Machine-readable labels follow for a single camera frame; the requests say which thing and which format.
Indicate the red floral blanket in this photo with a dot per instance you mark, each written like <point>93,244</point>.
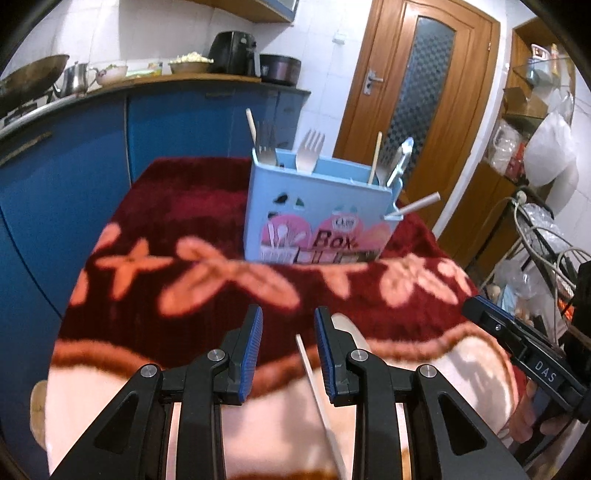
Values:
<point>184,221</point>

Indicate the white plastic stick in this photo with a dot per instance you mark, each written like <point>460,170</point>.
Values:
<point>413,205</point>

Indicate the dark wok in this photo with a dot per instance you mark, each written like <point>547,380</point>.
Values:
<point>27,81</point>

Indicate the white wall switch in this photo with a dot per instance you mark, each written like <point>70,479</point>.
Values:
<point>340,39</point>

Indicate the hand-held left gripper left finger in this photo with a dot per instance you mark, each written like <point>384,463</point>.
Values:
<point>251,350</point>

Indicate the dark rice cooker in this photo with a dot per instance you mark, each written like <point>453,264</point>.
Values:
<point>279,69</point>

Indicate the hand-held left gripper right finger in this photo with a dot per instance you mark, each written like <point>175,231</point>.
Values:
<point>323,350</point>

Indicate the wooden shelf unit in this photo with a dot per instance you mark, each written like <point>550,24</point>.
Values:
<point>480,203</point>

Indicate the wooden chopstick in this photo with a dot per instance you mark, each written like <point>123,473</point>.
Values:
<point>375,157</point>
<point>318,397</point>

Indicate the person's right hand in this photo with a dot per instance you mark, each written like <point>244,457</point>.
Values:
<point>524,415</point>

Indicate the white plastic bag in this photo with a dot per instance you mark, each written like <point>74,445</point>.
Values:
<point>551,147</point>

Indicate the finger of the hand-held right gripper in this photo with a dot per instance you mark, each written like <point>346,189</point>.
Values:
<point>489,318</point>

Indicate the beige plastic spoon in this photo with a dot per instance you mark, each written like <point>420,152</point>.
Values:
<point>355,334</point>

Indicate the wooden door with glass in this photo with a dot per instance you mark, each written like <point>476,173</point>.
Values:
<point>397,92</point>

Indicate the black air fryer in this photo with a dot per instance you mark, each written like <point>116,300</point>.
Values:
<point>231,53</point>

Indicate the light blue utensil box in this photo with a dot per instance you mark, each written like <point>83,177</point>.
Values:
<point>295,194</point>

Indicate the blue kitchen cabinet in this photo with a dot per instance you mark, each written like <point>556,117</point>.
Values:
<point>69,175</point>

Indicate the bowl of food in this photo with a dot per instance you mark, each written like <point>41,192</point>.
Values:
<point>189,64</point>

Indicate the wooden wall cabinet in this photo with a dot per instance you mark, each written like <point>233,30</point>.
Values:
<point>258,7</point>

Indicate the white ceramic bowl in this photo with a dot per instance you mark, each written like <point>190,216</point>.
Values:
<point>111,75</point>

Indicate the steel kettle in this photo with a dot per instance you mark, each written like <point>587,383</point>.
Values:
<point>74,79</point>

